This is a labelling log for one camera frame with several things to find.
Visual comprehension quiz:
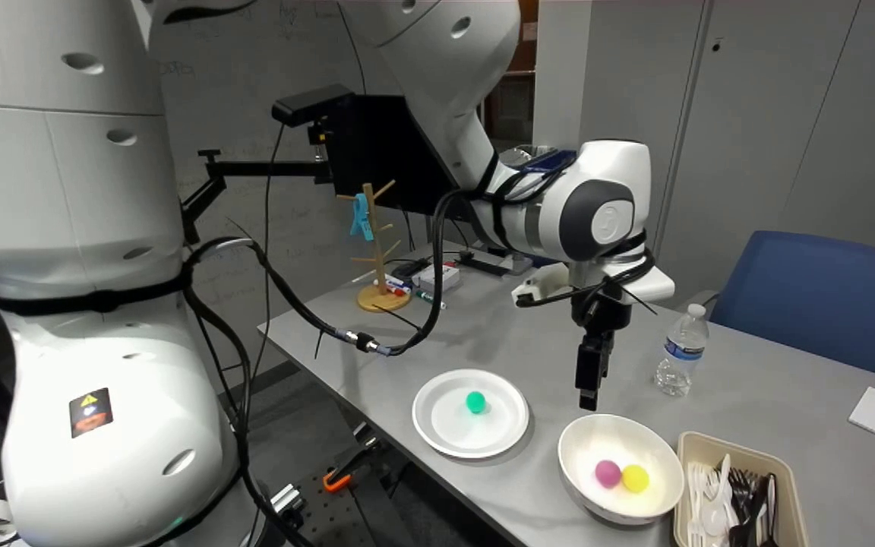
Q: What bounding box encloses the white bowl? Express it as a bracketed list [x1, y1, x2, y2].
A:
[555, 411, 685, 528]

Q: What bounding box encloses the wooden stand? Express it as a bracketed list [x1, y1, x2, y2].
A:
[353, 179, 416, 317]

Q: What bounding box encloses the pink ball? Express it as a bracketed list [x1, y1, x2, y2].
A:
[592, 458, 625, 492]

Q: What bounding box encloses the black plastic cutlery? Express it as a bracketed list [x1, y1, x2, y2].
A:
[725, 464, 783, 547]

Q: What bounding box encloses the clear plastic water bottle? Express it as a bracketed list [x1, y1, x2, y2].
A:
[651, 302, 713, 401]

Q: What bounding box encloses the blue clip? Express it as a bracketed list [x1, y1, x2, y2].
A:
[346, 193, 380, 245]

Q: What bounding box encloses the grey metal cabinet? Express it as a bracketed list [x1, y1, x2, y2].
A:
[575, 0, 875, 312]

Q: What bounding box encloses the yellow ball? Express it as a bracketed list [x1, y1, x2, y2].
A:
[620, 463, 654, 499]

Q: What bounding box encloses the white cutlery packet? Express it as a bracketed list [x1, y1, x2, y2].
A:
[684, 454, 738, 547]

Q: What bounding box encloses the thin black cable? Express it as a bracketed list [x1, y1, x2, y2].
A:
[238, 122, 291, 430]

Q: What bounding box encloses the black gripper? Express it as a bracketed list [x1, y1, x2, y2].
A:
[567, 285, 635, 413]

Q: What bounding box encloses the black camera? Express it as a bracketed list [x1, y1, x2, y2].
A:
[271, 85, 357, 131]

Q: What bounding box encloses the small grey white box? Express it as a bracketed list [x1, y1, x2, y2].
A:
[410, 255, 463, 297]

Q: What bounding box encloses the thick black cable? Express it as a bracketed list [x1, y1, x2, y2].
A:
[183, 193, 479, 360]

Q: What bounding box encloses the orange black clamp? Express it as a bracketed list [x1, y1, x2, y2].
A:
[320, 434, 380, 499]

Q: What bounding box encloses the brown wooden door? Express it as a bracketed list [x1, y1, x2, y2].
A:
[512, 0, 540, 75]

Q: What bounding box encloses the white plate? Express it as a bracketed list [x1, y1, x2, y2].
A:
[410, 369, 530, 464]

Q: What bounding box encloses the beige rectangular tray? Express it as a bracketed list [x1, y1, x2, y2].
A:
[670, 430, 814, 547]

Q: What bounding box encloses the silver metal knob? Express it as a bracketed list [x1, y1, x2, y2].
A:
[267, 485, 307, 519]

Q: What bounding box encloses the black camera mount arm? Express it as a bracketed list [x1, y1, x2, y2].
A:
[179, 149, 334, 246]

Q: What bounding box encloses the black square panel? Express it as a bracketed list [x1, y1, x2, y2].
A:
[324, 93, 461, 220]

